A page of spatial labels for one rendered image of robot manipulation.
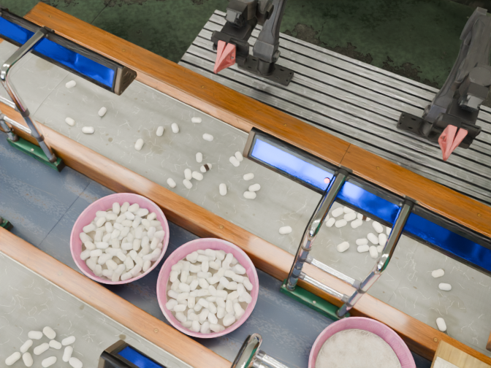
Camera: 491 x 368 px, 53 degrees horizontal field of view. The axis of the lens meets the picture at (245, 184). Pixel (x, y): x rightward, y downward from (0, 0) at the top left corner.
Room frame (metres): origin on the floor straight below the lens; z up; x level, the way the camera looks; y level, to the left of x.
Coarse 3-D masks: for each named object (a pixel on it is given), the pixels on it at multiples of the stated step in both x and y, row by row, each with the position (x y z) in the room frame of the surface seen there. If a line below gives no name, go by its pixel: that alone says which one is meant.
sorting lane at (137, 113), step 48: (0, 48) 1.15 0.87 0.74; (48, 96) 0.96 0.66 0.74; (96, 96) 0.98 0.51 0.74; (144, 96) 0.99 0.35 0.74; (96, 144) 0.80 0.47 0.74; (144, 144) 0.81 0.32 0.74; (192, 144) 0.82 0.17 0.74; (240, 144) 0.83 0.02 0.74; (192, 192) 0.65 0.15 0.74; (240, 192) 0.67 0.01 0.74; (288, 192) 0.68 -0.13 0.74; (288, 240) 0.52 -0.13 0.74; (336, 240) 0.53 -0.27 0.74; (384, 288) 0.40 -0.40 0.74; (432, 288) 0.41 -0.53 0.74; (480, 288) 0.42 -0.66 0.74; (480, 336) 0.30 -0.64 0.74
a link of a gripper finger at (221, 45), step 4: (220, 40) 0.91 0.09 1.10; (220, 44) 0.90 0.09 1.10; (224, 44) 0.90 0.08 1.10; (220, 48) 0.89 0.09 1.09; (224, 48) 0.90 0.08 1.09; (220, 52) 0.88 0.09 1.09; (220, 56) 0.87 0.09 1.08; (236, 56) 0.90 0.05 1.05; (240, 56) 0.90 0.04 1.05; (244, 56) 0.90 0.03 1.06; (216, 60) 0.86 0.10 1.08; (236, 60) 0.90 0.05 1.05; (240, 60) 0.89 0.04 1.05; (244, 60) 0.89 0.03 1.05; (216, 64) 0.85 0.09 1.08; (240, 64) 0.89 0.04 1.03
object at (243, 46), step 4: (220, 32) 0.94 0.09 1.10; (228, 36) 0.93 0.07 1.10; (232, 40) 0.92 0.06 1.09; (236, 40) 0.92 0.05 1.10; (240, 40) 0.92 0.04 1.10; (216, 44) 0.94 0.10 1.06; (236, 44) 0.91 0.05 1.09; (240, 44) 0.91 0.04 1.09; (244, 44) 0.91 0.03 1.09; (248, 44) 0.91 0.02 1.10; (216, 48) 0.93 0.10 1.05; (240, 48) 0.91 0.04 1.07; (244, 48) 0.91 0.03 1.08; (248, 48) 0.91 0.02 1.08; (240, 52) 0.91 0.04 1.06; (244, 52) 0.91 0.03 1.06; (248, 52) 0.91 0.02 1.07; (248, 56) 0.91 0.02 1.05
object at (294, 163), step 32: (256, 128) 0.64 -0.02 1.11; (256, 160) 0.59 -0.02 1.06; (288, 160) 0.58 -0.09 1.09; (320, 160) 0.57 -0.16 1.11; (320, 192) 0.52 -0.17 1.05; (352, 192) 0.51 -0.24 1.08; (384, 192) 0.50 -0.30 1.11; (384, 224) 0.45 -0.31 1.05; (416, 224) 0.44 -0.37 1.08; (448, 224) 0.43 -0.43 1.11; (448, 256) 0.39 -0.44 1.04; (480, 256) 0.38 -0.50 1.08
